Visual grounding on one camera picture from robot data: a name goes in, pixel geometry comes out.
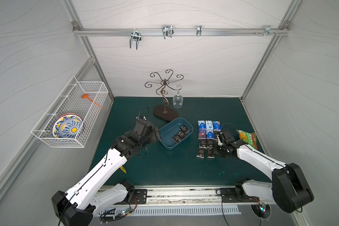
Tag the blue yellow patterned plate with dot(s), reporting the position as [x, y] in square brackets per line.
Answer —
[67, 126]

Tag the metal hook centre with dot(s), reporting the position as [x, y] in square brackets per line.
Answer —
[167, 31]

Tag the white vent strip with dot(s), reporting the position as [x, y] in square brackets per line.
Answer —
[204, 210]

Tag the metal hook left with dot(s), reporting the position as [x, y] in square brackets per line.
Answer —
[136, 37]

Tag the teal plastic storage box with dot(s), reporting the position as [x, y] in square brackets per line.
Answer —
[171, 129]

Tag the green snack bag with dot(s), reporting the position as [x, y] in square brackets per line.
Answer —
[250, 138]

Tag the dark blue tissue pack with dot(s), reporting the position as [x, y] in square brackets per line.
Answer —
[202, 134]

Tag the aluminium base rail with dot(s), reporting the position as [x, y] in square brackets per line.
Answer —
[187, 195]

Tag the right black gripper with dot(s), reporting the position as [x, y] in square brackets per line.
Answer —
[219, 149]

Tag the blue pocket tissue pack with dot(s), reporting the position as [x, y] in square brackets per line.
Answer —
[216, 125]

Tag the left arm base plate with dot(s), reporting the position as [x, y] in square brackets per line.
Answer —
[138, 196]

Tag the metal hook small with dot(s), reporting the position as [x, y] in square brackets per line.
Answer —
[199, 31]

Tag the yellow banana toy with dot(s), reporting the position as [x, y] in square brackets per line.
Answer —
[123, 169]

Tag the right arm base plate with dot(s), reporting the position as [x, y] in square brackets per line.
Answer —
[230, 195]

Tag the orange plastic spoon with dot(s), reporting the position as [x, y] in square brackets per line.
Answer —
[86, 96]

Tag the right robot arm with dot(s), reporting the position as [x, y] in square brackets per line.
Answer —
[288, 187]

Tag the light blue tissue pack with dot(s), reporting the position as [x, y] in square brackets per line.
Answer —
[209, 125]

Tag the white wire basket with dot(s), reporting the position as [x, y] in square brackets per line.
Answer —
[70, 101]

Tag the metal hook right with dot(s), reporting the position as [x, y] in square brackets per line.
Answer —
[267, 32]

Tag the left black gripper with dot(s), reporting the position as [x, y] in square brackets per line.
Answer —
[156, 135]

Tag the blue white tissue pack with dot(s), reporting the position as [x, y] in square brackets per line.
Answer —
[201, 124]

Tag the metal scroll cup stand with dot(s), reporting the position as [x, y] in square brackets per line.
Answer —
[164, 111]

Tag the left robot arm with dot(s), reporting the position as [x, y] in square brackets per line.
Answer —
[79, 204]

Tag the aluminium top rail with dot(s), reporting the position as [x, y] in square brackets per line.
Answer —
[185, 32]

